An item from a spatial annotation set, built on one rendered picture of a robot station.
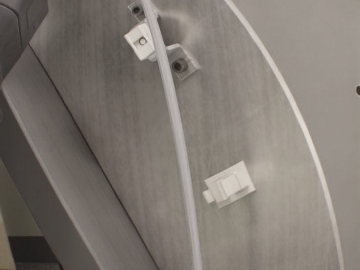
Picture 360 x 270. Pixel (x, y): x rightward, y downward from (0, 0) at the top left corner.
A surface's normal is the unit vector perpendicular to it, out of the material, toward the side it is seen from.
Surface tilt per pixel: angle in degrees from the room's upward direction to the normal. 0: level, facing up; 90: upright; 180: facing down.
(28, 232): 90
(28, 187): 90
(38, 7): 120
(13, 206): 90
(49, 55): 90
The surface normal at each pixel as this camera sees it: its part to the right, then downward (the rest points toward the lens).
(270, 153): -0.47, 0.20
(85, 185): 0.73, -0.45
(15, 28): 0.85, 0.50
